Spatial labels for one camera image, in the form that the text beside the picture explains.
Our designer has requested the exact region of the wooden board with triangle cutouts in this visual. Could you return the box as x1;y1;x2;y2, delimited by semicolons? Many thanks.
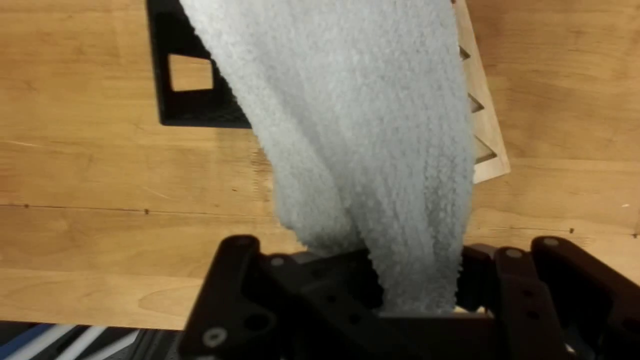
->
449;0;511;185

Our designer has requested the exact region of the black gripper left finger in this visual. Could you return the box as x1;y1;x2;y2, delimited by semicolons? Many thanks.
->
175;231;388;360

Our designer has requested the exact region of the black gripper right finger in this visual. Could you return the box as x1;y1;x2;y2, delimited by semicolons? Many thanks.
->
456;233;640;360

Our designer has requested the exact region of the black perforated plastic box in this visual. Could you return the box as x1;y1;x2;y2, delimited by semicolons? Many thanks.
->
146;0;251;129

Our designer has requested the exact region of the white terry cloth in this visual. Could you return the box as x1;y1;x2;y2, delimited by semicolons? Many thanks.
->
177;0;475;315

